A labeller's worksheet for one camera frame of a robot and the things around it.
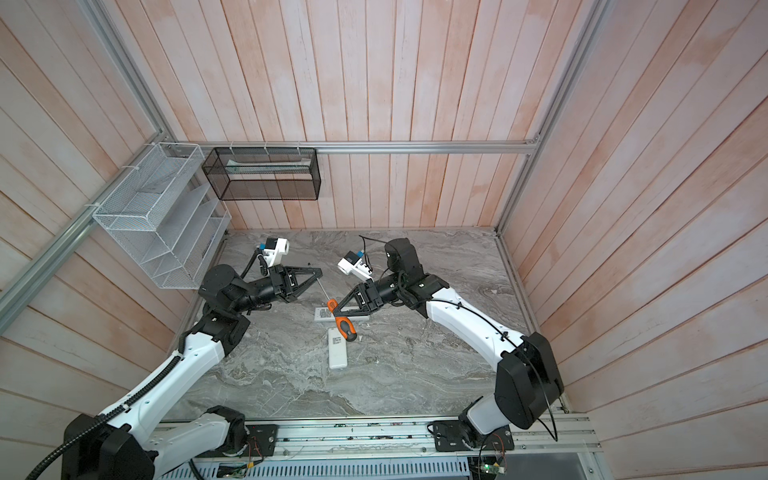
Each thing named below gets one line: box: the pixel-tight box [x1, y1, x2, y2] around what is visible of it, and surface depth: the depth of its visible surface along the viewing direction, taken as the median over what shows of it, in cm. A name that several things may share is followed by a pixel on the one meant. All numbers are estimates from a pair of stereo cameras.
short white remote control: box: [328, 327, 347, 369], surface depth 90 cm
